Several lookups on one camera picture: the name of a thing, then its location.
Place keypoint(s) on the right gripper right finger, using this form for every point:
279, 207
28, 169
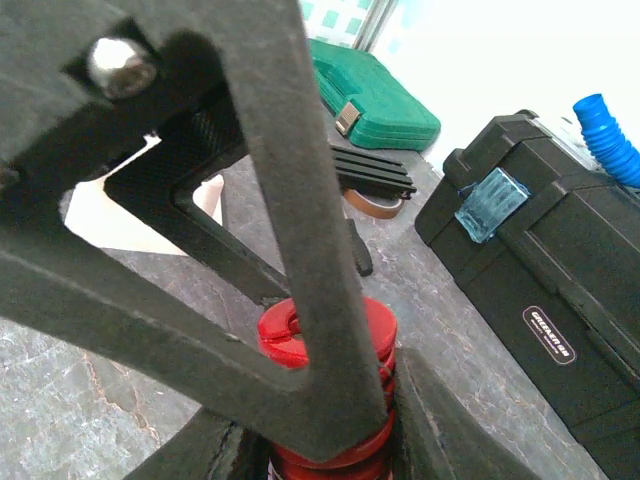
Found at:
435, 436

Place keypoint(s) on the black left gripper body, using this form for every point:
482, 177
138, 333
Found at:
38, 40

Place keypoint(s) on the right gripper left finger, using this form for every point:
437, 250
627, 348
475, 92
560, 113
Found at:
207, 447

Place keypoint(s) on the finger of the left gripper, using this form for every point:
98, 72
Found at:
195, 146
281, 201

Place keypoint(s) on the large red spring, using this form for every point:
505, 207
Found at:
280, 340

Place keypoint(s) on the black aluminium extrusion bar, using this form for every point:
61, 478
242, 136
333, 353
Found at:
372, 175

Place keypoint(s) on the small black screwdriver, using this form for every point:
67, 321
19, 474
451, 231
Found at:
361, 255

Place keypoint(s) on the brown kapton tape roll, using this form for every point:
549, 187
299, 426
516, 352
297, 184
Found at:
378, 208

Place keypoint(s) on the green plastic tool case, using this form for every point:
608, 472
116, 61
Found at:
389, 117

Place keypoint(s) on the black plastic toolbox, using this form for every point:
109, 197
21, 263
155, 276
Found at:
548, 253

